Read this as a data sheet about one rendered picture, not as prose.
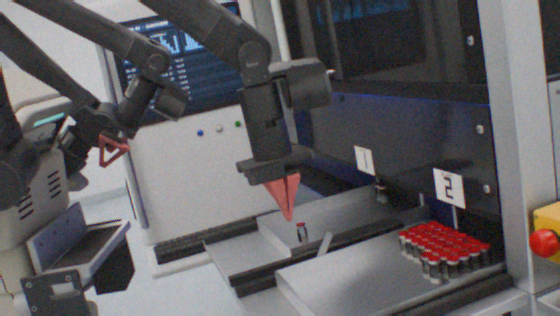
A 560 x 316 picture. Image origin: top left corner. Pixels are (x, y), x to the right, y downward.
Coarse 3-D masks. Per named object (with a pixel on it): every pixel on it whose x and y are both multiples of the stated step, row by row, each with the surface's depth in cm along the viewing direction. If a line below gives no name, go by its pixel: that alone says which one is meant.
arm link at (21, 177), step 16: (0, 64) 69; (0, 80) 68; (0, 96) 68; (0, 112) 67; (0, 128) 68; (16, 128) 72; (0, 144) 67; (32, 144) 77; (0, 160) 67; (16, 160) 69; (0, 176) 68; (16, 176) 68; (0, 192) 69; (16, 192) 69; (0, 208) 69
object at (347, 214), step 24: (360, 192) 143; (264, 216) 135; (312, 216) 138; (336, 216) 134; (360, 216) 131; (384, 216) 127; (408, 216) 119; (288, 240) 125; (312, 240) 122; (336, 240) 114
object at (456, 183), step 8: (440, 176) 97; (448, 176) 95; (456, 176) 93; (440, 184) 98; (448, 184) 96; (456, 184) 93; (440, 192) 99; (448, 192) 96; (456, 192) 94; (448, 200) 97; (456, 200) 94
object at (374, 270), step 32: (416, 224) 110; (320, 256) 104; (352, 256) 106; (384, 256) 106; (288, 288) 94; (320, 288) 98; (352, 288) 95; (384, 288) 93; (416, 288) 90; (448, 288) 83
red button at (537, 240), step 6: (534, 234) 72; (540, 234) 71; (546, 234) 71; (552, 234) 71; (534, 240) 72; (540, 240) 71; (546, 240) 71; (552, 240) 70; (534, 246) 72; (540, 246) 71; (546, 246) 70; (552, 246) 70; (534, 252) 73; (540, 252) 71; (546, 252) 71; (552, 252) 71; (546, 258) 72
